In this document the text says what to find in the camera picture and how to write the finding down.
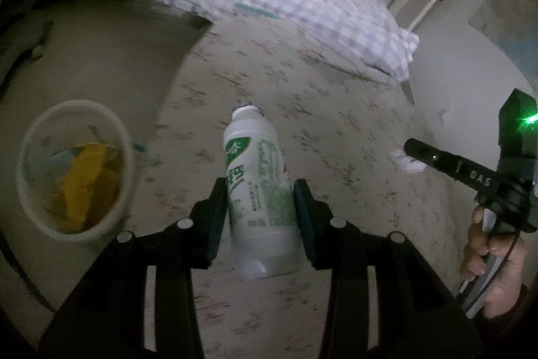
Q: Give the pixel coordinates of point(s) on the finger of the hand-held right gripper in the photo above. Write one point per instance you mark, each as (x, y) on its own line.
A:
(454, 169)

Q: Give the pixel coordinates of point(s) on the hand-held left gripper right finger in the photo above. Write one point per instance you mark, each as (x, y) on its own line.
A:
(303, 220)

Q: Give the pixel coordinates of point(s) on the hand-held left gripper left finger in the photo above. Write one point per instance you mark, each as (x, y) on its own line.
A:
(217, 216)

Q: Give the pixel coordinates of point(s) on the white tissue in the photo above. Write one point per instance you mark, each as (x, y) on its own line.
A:
(407, 163)

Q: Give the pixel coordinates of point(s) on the white bottle with green label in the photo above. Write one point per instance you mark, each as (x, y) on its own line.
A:
(260, 195)

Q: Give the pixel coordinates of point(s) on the white round waste bin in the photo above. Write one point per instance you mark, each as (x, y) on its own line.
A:
(29, 182)

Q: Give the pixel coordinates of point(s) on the person's right hand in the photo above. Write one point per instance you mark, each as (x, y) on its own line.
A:
(506, 279)

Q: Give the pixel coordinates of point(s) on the yellow crumpled package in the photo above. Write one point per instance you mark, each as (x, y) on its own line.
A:
(86, 182)

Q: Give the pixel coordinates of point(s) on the wall poster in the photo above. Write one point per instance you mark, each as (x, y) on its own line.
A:
(504, 18)

